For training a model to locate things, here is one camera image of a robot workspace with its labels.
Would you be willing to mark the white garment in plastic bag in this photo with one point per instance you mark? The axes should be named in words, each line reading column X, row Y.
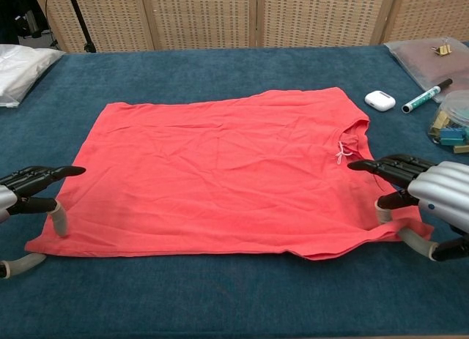
column 22, row 68

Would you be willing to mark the maroon garment in plastic bag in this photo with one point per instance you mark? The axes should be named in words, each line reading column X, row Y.
column 421, row 64

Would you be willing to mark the black tripod stand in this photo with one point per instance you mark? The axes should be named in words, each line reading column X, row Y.
column 78, row 17

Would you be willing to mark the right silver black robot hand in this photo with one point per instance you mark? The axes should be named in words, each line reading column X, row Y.
column 439, row 192

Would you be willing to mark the red cloth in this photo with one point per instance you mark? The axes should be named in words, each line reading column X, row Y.
column 220, row 170

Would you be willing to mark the clear tub of binder clips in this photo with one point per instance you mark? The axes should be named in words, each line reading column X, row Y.
column 450, row 112

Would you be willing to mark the green white marker pen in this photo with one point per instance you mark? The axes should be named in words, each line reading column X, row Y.
column 425, row 96

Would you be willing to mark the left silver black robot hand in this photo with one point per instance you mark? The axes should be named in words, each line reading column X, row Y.
column 25, row 178

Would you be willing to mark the blue carpet table cover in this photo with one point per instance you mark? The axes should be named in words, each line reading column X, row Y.
column 220, row 71

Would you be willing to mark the gold binder clip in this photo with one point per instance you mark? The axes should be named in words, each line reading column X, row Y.
column 444, row 50

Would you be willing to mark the white earbuds case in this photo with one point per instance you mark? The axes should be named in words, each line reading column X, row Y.
column 379, row 101

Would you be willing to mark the woven rattan folding screen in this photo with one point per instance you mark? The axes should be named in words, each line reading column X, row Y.
column 201, row 17

